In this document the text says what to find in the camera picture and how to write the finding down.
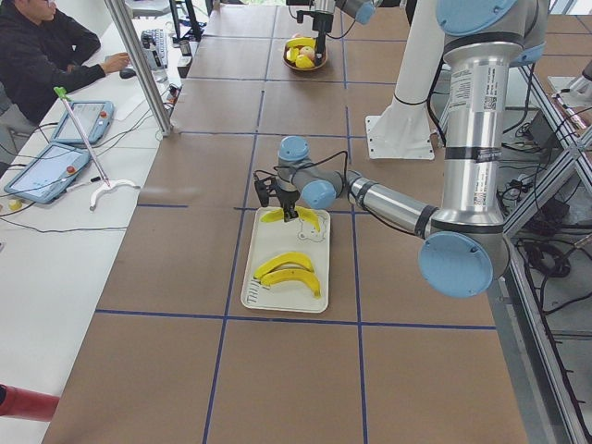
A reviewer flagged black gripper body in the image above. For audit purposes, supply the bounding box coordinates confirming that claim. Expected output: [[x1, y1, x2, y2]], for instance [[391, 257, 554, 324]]
[[312, 10, 333, 33], [276, 178, 300, 214]]

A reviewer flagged yellow banana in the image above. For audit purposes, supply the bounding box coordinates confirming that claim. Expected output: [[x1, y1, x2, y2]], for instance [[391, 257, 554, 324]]
[[260, 268, 321, 299], [253, 252, 315, 280], [286, 37, 315, 48]]

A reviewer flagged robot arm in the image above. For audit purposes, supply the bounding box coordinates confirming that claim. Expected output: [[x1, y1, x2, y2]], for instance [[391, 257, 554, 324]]
[[257, 1, 549, 298], [311, 0, 382, 66]]

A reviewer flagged woven wicker basket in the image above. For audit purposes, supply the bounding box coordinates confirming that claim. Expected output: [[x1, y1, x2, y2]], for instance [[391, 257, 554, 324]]
[[283, 35, 328, 71]]

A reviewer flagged green red apple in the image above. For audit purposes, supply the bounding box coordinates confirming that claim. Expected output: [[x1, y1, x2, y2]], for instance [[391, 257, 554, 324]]
[[300, 46, 315, 60]]

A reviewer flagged pink red apple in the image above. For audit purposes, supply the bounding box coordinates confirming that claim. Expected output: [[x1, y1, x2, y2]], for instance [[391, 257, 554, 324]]
[[295, 55, 315, 70]]

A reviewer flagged white bear tray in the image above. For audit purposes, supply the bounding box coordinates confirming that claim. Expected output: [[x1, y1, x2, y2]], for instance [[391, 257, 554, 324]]
[[240, 207, 331, 314]]

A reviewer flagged yellow starfruit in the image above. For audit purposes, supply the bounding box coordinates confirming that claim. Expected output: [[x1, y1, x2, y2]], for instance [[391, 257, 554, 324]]
[[285, 47, 300, 66]]

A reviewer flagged small metal cup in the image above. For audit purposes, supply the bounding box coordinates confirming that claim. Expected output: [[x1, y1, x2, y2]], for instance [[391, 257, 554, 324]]
[[179, 40, 191, 56]]

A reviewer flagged computer keyboard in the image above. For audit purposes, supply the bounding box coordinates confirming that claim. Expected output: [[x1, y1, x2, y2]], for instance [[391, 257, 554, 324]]
[[141, 29, 167, 70]]

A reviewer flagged black computer mouse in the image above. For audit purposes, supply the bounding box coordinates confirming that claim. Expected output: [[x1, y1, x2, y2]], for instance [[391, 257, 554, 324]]
[[119, 68, 136, 80]]

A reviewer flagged teach pendant far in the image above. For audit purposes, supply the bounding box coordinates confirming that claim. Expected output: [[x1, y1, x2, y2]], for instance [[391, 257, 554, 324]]
[[51, 101, 115, 146]]

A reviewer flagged teach pendant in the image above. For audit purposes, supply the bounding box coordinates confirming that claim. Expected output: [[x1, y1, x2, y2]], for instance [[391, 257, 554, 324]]
[[4, 142, 91, 204], [51, 101, 115, 146]]

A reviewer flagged teach pendant near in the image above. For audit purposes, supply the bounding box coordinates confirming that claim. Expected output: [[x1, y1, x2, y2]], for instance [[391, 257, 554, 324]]
[[4, 142, 91, 204]]

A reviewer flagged pink reacher stick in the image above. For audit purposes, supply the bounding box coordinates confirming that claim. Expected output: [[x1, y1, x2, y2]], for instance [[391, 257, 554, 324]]
[[54, 87, 140, 211]]

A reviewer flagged person in black hoodie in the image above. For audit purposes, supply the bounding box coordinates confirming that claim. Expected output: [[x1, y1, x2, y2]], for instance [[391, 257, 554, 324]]
[[1, 1, 130, 126]]

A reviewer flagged red fire extinguisher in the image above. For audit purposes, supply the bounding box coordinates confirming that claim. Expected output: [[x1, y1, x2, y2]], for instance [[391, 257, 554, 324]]
[[0, 384, 60, 422]]

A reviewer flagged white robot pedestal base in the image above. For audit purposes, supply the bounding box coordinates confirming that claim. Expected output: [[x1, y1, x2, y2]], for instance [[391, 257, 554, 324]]
[[365, 0, 445, 160]]

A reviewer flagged aluminium frame post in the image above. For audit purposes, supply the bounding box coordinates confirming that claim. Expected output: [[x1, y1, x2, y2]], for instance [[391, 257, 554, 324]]
[[105, 0, 181, 137]]

